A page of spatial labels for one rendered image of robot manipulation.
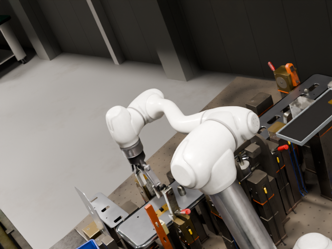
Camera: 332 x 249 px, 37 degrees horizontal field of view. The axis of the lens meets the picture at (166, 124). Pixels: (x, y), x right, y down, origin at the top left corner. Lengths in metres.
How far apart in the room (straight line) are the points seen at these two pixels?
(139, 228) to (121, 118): 0.54
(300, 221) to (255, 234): 0.87
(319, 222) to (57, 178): 2.94
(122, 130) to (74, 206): 2.44
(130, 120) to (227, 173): 0.61
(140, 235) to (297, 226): 0.72
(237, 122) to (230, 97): 1.93
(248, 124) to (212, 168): 0.18
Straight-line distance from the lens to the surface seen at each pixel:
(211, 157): 1.42
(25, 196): 4.80
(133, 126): 1.96
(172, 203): 2.05
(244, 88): 3.48
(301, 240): 1.82
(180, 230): 2.11
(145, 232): 2.19
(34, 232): 4.32
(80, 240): 2.29
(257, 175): 2.12
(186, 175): 1.41
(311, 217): 2.43
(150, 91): 2.06
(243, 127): 1.50
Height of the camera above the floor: 2.43
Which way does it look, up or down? 31 degrees down
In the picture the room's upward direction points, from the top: 23 degrees counter-clockwise
